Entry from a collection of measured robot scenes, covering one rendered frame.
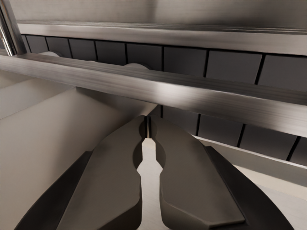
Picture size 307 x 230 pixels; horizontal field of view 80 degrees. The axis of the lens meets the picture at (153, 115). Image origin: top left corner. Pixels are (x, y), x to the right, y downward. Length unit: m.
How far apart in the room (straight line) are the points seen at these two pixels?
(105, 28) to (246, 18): 0.13
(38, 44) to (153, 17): 0.15
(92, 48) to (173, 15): 0.09
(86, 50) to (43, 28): 0.07
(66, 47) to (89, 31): 0.04
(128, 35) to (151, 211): 0.35
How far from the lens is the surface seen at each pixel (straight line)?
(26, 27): 0.30
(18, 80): 0.22
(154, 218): 0.45
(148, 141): 0.17
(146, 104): 0.15
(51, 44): 0.26
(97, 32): 0.21
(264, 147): 0.19
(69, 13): 0.31
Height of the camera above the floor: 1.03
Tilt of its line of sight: 50 degrees down
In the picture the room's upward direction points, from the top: 135 degrees counter-clockwise
